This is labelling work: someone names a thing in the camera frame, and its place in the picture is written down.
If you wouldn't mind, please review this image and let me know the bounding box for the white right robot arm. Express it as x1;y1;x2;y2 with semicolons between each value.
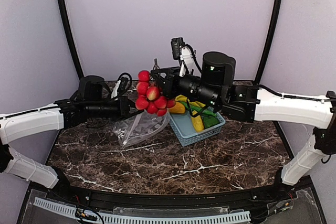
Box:
151;51;335;186

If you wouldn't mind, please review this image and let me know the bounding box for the yellow banana bunch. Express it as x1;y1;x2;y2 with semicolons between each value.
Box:
175;95;205;108

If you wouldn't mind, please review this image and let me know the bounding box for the black front table rail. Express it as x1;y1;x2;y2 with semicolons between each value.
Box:
47;185;297;210

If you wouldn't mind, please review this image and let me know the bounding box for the yellow corn cob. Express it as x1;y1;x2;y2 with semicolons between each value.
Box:
191;110;204;132

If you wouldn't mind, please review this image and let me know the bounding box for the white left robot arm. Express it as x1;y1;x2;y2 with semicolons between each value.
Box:
1;72;140;190

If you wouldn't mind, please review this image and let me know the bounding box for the red lychee bunch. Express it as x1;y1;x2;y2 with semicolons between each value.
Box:
135;70;176;116

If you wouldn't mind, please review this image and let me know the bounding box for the grey slotted cable duct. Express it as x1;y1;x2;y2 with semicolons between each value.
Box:
33;197;251;223

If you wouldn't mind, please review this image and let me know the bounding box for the orange mango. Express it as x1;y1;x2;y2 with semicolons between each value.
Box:
169;102;186;114

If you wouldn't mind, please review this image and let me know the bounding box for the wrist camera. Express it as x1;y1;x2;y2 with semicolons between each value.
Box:
110;72;133;100
171;37;196;77

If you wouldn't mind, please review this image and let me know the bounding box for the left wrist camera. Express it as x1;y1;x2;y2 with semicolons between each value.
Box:
110;72;133;100

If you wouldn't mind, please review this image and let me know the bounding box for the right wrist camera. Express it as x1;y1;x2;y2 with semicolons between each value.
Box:
171;37;196;77

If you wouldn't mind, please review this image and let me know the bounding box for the light blue plastic basket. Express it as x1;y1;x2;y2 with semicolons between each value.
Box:
170;112;226;147

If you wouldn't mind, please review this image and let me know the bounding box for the green bell pepper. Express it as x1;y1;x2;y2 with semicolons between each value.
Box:
202;115;220;129

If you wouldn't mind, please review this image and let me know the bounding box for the green cucumber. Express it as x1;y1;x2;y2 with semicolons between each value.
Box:
180;102;217;117

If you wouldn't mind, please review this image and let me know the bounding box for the clear zip top bag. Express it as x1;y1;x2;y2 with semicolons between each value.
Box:
113;112;170;147

